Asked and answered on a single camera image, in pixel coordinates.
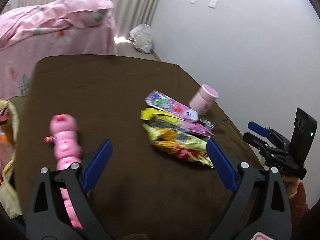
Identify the yellow orange snack wrapper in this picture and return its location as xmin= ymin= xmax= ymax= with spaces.
xmin=142 ymin=124 xmax=214 ymax=168

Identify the pink cartoon candy wrapper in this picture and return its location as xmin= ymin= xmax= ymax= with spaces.
xmin=145 ymin=90 xmax=199 ymax=122

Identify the orange snack bag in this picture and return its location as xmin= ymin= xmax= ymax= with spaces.
xmin=1 ymin=120 xmax=15 ymax=171

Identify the right hand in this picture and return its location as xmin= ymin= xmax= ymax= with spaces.
xmin=281 ymin=175 xmax=300 ymax=199

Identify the yellow bin liner bag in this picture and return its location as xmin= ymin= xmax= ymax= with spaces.
xmin=1 ymin=100 xmax=23 ymax=218

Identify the pink lidded jar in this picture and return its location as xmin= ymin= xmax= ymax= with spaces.
xmin=189 ymin=84 xmax=219 ymax=115

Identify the pink caterpillar toy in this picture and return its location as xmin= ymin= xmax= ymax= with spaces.
xmin=44 ymin=113 xmax=84 ymax=230

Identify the brown table cloth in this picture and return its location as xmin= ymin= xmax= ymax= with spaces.
xmin=13 ymin=54 xmax=264 ymax=240

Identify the white plastic bag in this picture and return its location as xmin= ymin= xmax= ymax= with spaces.
xmin=129 ymin=24 xmax=154 ymax=54

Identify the pink floral bed sheet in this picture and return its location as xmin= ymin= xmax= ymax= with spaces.
xmin=1 ymin=17 xmax=117 ymax=100

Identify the pink floral duvet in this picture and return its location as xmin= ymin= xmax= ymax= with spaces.
xmin=1 ymin=0 xmax=114 ymax=50

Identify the black camera box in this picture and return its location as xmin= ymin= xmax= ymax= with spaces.
xmin=288 ymin=108 xmax=317 ymax=166

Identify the white wall socket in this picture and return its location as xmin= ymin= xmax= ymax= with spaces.
xmin=208 ymin=0 xmax=219 ymax=9

